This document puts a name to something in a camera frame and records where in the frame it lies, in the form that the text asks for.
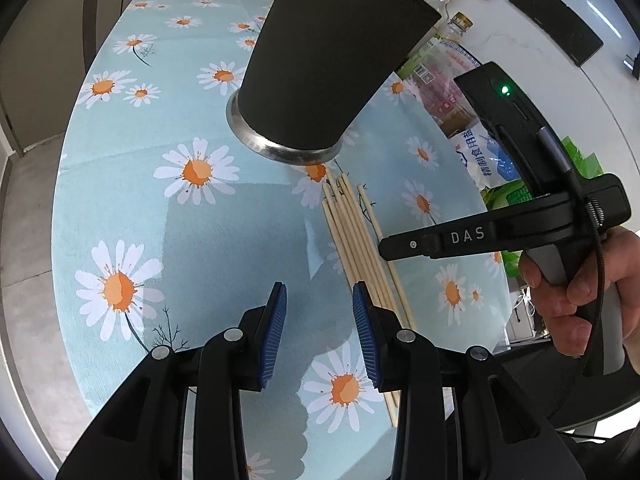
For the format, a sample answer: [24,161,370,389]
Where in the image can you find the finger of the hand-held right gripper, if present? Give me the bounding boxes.
[378,219,501,261]

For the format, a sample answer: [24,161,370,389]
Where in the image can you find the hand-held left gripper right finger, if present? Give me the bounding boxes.
[352,282,586,480]

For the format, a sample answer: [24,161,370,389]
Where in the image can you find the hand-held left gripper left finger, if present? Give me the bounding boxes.
[55,282,289,480]

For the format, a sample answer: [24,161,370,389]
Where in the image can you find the bunch of wooden chopsticks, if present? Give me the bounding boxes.
[320,170,418,428]

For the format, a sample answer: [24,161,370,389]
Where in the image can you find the black utensil holder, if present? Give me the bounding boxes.
[226,0,443,165]

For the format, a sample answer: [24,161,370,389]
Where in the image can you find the person's right hand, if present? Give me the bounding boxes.
[517,227,640,358]

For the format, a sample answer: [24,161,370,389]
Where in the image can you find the white and blue salt bag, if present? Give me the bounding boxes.
[452,119,526,196]

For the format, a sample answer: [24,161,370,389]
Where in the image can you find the pink printed packet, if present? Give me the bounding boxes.
[400,42,483,138]

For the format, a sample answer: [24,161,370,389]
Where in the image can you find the green plastic packet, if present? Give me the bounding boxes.
[480,135,603,281]

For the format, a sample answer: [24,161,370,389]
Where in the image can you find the row of glass condiment bottles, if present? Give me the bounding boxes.
[389,0,475,77]

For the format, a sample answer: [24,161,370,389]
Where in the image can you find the black flat panel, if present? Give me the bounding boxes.
[507,0,604,67]

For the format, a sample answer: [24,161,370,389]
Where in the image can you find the daisy print tablecloth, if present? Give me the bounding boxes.
[52,0,513,480]

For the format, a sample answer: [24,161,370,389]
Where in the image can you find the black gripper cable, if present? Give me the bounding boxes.
[482,117,608,361]

